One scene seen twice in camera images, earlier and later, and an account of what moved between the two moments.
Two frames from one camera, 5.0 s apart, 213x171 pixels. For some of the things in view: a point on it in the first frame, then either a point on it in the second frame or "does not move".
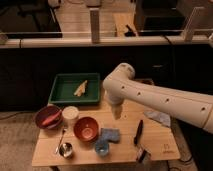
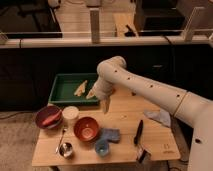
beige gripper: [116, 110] → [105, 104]
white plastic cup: [70, 114] does not move
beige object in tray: [81, 89] does not move
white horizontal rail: [148, 42] does not move
